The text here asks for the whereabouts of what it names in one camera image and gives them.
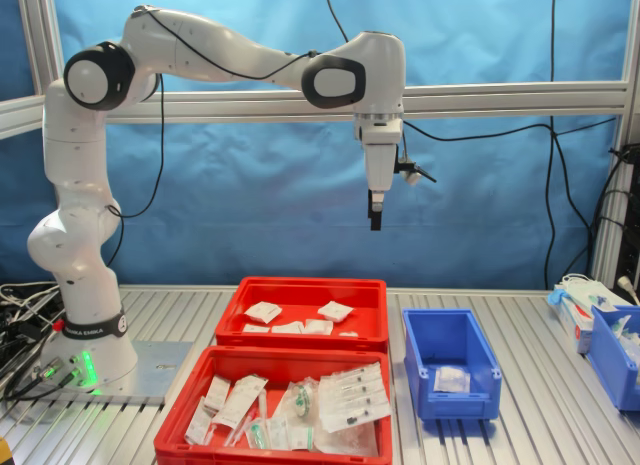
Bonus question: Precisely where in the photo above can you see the green-tipped packaged syringe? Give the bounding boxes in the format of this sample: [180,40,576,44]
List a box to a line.
[244,418,271,450]

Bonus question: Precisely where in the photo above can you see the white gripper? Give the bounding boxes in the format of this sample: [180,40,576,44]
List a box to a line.
[354,118,404,232]

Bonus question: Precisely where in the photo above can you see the clear syringe with pink cap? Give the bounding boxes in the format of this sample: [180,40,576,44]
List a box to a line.
[223,414,256,449]

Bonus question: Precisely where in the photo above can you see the blue backdrop sheet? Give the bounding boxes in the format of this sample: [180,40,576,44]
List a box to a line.
[0,0,640,291]

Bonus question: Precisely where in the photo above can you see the red plastic box with bandages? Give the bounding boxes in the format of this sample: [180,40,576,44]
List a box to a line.
[214,276,390,354]

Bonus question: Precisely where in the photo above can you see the small white paper pack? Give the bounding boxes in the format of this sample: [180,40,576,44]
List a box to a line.
[202,374,233,412]
[184,396,215,446]

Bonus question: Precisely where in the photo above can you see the black vertical cable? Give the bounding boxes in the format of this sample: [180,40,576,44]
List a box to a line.
[543,0,559,289]

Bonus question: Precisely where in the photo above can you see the red plastic box with syringes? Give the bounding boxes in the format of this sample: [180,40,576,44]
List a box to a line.
[153,344,394,465]

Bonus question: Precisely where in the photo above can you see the clear plastic bag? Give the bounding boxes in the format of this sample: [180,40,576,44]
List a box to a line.
[312,418,382,459]

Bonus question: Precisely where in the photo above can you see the white cardboard dispenser box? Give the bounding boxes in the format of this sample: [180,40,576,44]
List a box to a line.
[553,295,596,355]

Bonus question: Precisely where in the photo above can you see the tangled cable bundle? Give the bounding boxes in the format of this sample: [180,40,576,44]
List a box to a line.
[0,281,67,412]

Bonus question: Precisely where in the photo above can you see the strip of needle blister packs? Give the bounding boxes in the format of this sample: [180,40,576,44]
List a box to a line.
[318,362,392,435]

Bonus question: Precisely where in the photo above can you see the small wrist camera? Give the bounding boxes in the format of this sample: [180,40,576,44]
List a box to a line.
[394,152,438,187]

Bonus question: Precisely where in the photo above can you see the clear packs in blue bin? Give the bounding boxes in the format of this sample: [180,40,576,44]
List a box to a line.
[603,312,640,367]

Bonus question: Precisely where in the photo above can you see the aluminium profile frame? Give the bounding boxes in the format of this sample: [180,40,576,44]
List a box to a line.
[0,0,640,291]

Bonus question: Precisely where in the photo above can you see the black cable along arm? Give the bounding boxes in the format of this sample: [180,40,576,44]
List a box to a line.
[102,7,321,271]

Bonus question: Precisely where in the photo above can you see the teal striped syringe pack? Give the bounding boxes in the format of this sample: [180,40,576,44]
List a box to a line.
[288,424,317,454]

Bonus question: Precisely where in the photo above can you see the clear packaged green-white filter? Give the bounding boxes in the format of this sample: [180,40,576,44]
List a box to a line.
[272,378,321,422]

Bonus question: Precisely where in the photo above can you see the blue storage bin with packs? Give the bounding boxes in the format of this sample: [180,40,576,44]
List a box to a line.
[585,304,640,413]

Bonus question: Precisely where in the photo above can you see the blue plastic bin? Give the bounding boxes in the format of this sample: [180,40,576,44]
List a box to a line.
[402,308,503,423]

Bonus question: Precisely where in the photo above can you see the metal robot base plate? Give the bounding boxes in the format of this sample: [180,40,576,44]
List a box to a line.
[29,340,194,407]

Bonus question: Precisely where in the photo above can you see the large white syringe paper pack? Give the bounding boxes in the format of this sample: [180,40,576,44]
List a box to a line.
[212,374,270,429]

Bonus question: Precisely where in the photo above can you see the white green printed pack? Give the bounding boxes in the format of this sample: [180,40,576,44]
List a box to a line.
[266,415,292,452]

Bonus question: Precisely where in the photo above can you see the black hanging cable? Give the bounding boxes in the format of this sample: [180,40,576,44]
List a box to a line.
[322,0,619,156]

